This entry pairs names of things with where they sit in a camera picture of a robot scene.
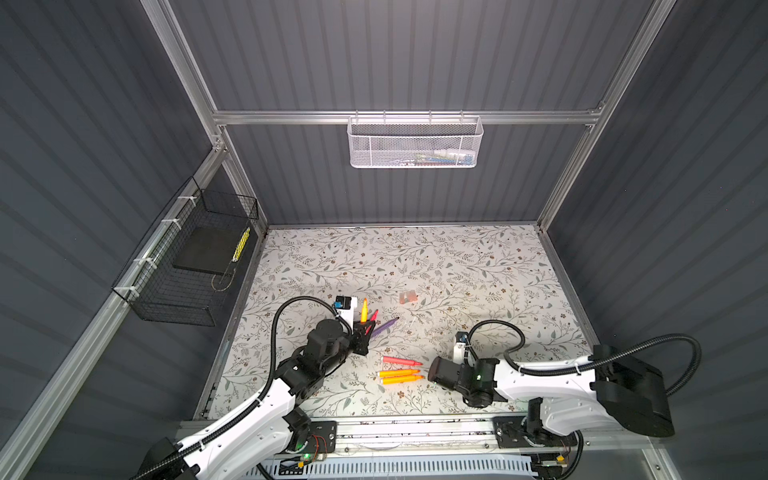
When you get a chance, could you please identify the orange highlighter pen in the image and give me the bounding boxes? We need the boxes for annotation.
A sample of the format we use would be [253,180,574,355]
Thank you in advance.
[360,298,369,324]
[378,369,421,379]

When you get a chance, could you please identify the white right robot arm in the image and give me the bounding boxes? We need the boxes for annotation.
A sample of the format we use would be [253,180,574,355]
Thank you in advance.
[427,345,675,438]

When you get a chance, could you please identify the purple highlighter pen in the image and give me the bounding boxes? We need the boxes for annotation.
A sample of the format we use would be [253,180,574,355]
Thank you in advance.
[371,317,400,338]

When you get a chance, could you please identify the red-pink highlighter pen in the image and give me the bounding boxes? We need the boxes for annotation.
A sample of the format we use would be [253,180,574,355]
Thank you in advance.
[382,356,423,367]

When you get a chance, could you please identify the yellow highlighter pen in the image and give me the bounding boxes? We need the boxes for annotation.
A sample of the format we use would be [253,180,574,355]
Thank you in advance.
[381,375,425,385]

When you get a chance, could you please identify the yellow highlighter in basket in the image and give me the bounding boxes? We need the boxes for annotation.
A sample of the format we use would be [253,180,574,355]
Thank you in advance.
[231,227,251,263]

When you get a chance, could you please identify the black pad in basket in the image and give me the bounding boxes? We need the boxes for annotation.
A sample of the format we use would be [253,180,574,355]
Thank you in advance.
[172,227,242,275]

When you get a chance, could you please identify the items in white basket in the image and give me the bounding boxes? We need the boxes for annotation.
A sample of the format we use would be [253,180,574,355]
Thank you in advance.
[390,149,477,168]

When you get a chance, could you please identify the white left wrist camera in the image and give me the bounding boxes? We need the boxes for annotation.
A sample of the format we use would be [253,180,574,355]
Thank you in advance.
[333,295,358,322]

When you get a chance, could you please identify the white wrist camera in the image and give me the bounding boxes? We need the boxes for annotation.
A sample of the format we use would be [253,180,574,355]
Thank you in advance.
[333,295,358,322]
[452,331,470,364]

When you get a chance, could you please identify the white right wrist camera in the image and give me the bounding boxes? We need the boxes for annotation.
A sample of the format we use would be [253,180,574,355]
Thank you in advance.
[452,331,470,364]

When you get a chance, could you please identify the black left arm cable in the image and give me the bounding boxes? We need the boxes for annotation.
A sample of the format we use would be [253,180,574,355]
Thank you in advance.
[128,295,352,480]

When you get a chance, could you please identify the black wire mesh basket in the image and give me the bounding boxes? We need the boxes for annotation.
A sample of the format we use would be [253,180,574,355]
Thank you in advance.
[113,180,259,327]

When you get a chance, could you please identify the white wire mesh basket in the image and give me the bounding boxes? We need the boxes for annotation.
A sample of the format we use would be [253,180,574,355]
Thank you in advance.
[346,115,484,169]

